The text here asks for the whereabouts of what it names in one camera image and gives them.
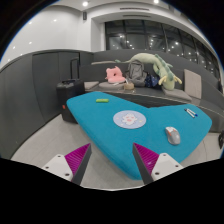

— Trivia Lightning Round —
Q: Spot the pink plush cushion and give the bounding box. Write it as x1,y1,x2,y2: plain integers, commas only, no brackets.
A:
106,66,125,83

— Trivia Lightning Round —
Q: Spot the round cartoon mouse pad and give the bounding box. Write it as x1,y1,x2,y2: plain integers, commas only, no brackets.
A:
113,110,146,129

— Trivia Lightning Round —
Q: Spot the round wicker basket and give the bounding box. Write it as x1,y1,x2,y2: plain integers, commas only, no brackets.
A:
124,83,135,90

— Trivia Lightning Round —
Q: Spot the grey computer mouse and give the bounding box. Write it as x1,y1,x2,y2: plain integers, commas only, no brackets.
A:
165,127,181,145

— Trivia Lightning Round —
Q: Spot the dark blue bag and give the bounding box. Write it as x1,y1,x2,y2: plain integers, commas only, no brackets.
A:
145,75,159,88

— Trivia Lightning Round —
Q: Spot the green dragon plush toy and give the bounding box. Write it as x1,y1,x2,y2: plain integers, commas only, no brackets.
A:
115,52,184,91

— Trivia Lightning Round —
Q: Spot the black hard case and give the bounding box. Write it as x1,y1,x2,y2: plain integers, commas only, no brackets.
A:
56,79,85,123

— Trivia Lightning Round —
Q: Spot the teal felt table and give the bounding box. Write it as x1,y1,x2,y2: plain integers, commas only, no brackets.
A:
67,92,212,180

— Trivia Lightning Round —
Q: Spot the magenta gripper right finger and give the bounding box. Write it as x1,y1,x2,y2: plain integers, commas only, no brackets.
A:
132,142,184,185

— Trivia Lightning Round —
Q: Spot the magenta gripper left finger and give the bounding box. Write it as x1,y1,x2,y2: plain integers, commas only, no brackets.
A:
42,143,93,186

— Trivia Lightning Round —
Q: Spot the beige square cushion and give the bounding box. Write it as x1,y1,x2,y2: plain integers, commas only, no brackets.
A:
184,69,202,99

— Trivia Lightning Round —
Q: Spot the grey backpack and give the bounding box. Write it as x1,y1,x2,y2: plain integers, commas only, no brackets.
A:
126,60,147,87

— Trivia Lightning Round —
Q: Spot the green highlighter pen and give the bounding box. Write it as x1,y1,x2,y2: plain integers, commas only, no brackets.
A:
96,99,109,103

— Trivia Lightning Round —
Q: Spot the grey sofa bench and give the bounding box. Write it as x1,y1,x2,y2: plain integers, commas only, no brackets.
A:
79,50,224,132

